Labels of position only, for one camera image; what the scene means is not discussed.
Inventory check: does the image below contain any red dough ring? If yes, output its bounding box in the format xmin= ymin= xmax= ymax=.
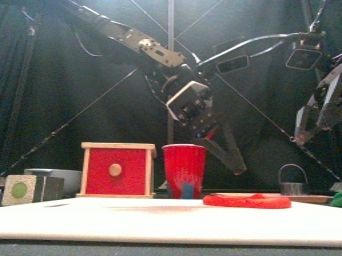
xmin=202 ymin=193 xmax=292 ymax=210

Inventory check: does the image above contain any red plastic cup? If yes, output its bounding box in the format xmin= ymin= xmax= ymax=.
xmin=160 ymin=143 xmax=208 ymax=200

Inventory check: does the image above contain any small blue plastic piece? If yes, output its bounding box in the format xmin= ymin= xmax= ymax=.
xmin=179 ymin=181 xmax=196 ymax=200

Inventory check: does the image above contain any wooden box with red drawer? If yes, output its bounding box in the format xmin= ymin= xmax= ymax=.
xmin=76 ymin=141 xmax=157 ymax=200

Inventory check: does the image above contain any white rectangular board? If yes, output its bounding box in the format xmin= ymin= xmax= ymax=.
xmin=0 ymin=197 xmax=342 ymax=248

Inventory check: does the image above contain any grey metal block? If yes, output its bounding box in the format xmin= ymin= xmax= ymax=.
xmin=23 ymin=167 xmax=84 ymax=197

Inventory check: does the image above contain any wooden block with green circle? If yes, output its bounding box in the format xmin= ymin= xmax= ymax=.
xmin=0 ymin=174 xmax=65 ymax=207

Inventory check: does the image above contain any thin diagonal brace wire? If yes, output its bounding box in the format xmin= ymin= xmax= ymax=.
xmin=128 ymin=0 xmax=342 ymax=183
xmin=0 ymin=0 xmax=226 ymax=178

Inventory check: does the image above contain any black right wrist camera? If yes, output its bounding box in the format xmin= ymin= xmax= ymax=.
xmin=284 ymin=47 xmax=323 ymax=72

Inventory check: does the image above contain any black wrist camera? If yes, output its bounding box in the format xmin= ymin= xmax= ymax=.
xmin=284 ymin=47 xmax=323 ymax=72
xmin=215 ymin=54 xmax=251 ymax=75

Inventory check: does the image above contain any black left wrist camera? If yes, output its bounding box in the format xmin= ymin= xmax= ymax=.
xmin=215 ymin=54 xmax=251 ymax=75

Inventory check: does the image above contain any small metal bucket with handle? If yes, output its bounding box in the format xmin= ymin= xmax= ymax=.
xmin=276 ymin=163 xmax=310 ymax=197

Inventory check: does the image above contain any black camera cable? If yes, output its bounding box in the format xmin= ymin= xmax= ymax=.
xmin=195 ymin=31 xmax=312 ymax=69

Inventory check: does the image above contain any vertical metal frame pole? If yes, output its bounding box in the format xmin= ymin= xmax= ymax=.
xmin=167 ymin=0 xmax=176 ymax=145

